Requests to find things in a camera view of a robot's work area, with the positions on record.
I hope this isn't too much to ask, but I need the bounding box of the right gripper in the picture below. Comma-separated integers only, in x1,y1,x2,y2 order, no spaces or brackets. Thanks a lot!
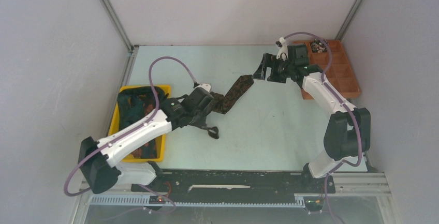
252,53,295,84

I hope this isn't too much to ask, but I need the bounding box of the dark key-patterned tie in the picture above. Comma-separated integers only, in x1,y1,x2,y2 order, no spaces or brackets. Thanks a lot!
199,74,255,140

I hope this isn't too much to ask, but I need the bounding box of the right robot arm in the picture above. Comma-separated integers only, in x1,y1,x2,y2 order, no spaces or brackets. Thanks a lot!
253,44,371,192

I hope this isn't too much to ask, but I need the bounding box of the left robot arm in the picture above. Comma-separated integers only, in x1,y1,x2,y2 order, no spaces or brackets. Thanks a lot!
78,84,214,194

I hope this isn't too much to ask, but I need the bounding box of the dark green ties pile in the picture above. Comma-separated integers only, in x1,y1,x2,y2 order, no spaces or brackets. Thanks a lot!
108,85,166,162

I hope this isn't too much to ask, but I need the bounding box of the rolled patterned tie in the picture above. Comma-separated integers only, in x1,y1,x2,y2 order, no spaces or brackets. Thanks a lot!
310,39,328,53

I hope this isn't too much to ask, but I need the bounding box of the yellow plastic bin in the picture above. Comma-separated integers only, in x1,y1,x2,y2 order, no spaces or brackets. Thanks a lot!
108,84,172,163

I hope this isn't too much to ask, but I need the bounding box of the wooden compartment tray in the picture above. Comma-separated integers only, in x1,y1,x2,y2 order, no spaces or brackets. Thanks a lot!
294,40,361,99

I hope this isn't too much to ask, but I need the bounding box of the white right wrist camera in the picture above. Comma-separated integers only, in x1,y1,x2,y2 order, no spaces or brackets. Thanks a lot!
276,37,288,61

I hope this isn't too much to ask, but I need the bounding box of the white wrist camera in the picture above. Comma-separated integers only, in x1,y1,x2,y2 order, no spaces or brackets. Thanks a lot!
276,37,288,61
194,83,211,93

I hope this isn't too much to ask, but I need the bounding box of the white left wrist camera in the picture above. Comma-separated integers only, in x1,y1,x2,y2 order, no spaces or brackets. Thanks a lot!
194,83,211,93

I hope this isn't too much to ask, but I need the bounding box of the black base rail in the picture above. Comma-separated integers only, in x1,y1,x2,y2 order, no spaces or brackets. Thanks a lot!
148,169,336,205

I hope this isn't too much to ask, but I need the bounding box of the aluminium frame rail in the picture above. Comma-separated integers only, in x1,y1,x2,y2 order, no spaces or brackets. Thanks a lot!
81,172,390,210

